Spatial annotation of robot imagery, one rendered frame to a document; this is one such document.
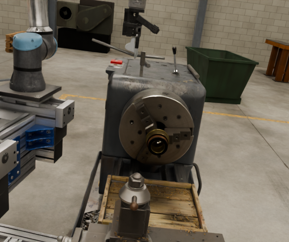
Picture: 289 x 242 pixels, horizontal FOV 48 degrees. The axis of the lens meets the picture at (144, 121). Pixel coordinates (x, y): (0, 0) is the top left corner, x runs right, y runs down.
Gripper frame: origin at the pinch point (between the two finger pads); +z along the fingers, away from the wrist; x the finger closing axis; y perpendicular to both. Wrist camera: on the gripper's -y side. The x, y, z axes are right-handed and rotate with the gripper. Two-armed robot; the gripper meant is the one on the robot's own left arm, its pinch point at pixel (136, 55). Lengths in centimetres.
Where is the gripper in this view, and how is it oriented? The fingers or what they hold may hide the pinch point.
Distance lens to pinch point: 149.0
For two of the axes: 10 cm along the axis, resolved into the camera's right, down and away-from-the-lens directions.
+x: 0.0, 3.4, -9.4
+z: -1.1, 9.3, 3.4
